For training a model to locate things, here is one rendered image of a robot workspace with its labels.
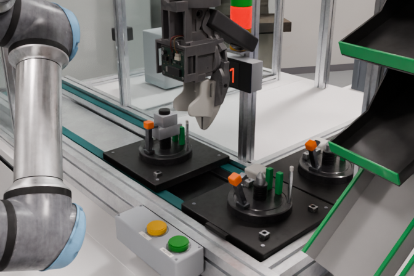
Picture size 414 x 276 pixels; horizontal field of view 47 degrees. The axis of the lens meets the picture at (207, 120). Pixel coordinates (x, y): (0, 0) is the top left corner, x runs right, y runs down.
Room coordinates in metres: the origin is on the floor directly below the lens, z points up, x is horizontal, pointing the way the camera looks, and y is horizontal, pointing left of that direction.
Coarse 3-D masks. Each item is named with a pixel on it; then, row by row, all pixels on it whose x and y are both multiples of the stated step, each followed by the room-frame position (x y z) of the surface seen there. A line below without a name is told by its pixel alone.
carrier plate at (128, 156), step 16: (128, 144) 1.21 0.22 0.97; (192, 144) 1.21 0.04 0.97; (112, 160) 1.12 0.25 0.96; (128, 160) 1.11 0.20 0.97; (192, 160) 1.11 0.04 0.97; (208, 160) 1.11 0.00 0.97; (224, 160) 1.12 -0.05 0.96; (144, 176) 1.02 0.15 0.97; (176, 176) 1.02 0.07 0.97; (192, 176) 1.05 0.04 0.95
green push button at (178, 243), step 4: (176, 236) 0.78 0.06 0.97; (180, 236) 0.78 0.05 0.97; (168, 240) 0.77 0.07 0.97; (172, 240) 0.76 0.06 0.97; (176, 240) 0.76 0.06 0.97; (180, 240) 0.76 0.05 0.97; (184, 240) 0.76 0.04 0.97; (188, 240) 0.77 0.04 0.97; (168, 244) 0.75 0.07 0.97; (172, 244) 0.75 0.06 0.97; (176, 244) 0.75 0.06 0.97; (180, 244) 0.75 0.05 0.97; (184, 244) 0.75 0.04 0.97; (188, 244) 0.75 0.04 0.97; (172, 248) 0.74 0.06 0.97; (176, 248) 0.74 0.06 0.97; (180, 248) 0.74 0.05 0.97; (184, 248) 0.75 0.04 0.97
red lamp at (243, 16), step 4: (232, 8) 1.10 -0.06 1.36; (236, 8) 1.09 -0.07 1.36; (240, 8) 1.09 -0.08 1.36; (244, 8) 1.09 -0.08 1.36; (248, 8) 1.09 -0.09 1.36; (232, 12) 1.10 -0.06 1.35; (236, 12) 1.09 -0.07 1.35; (240, 12) 1.09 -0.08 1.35; (244, 12) 1.09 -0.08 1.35; (248, 12) 1.09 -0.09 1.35; (232, 16) 1.10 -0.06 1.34; (236, 16) 1.09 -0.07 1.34; (240, 16) 1.09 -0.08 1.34; (244, 16) 1.09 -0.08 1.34; (248, 16) 1.09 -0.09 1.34; (236, 20) 1.09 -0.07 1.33; (240, 20) 1.09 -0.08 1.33; (244, 20) 1.09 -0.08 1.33; (248, 20) 1.10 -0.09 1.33; (240, 24) 1.09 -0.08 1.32; (244, 24) 1.09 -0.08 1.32; (248, 24) 1.10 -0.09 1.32; (248, 28) 1.10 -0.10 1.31
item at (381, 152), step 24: (384, 96) 0.75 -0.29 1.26; (408, 96) 0.76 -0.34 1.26; (360, 120) 0.73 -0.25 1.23; (384, 120) 0.73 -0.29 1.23; (408, 120) 0.71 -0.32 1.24; (336, 144) 0.68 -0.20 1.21; (360, 144) 0.69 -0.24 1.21; (384, 144) 0.67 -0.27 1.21; (408, 144) 0.66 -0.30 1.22; (384, 168) 0.60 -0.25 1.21; (408, 168) 0.60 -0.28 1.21
